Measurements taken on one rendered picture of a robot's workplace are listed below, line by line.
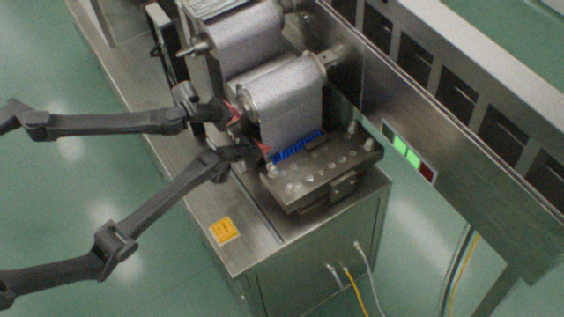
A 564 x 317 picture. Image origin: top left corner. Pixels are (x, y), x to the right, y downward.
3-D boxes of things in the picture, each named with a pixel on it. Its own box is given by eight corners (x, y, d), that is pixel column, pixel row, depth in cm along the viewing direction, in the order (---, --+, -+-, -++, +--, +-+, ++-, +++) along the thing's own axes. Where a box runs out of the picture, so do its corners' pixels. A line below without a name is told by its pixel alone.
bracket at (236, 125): (233, 166, 193) (220, 112, 168) (248, 158, 195) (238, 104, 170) (241, 175, 191) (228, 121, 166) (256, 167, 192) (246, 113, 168)
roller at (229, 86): (226, 99, 184) (221, 76, 174) (286, 70, 190) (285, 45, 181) (242, 121, 178) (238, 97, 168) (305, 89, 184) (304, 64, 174)
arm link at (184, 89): (170, 136, 152) (168, 121, 144) (155, 106, 156) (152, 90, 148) (207, 121, 156) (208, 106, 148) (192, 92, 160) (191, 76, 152)
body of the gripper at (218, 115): (224, 133, 158) (206, 132, 152) (207, 110, 163) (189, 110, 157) (234, 116, 155) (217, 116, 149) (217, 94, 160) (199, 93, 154)
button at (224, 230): (211, 229, 178) (209, 225, 176) (228, 219, 180) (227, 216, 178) (220, 244, 175) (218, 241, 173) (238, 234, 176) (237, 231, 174)
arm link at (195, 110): (186, 126, 149) (196, 114, 146) (176, 107, 152) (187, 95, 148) (204, 126, 154) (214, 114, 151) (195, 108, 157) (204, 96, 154)
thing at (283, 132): (264, 159, 179) (259, 126, 164) (321, 129, 185) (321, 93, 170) (265, 160, 179) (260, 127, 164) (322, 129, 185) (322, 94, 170)
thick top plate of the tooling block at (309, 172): (262, 181, 180) (260, 171, 175) (355, 129, 190) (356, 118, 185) (287, 215, 172) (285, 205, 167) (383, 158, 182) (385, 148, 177)
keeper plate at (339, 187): (328, 200, 181) (328, 182, 172) (351, 186, 183) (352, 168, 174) (332, 205, 179) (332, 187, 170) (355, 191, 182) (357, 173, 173)
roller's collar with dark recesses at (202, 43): (190, 49, 173) (186, 35, 168) (206, 42, 174) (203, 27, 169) (198, 60, 169) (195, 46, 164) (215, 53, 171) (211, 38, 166)
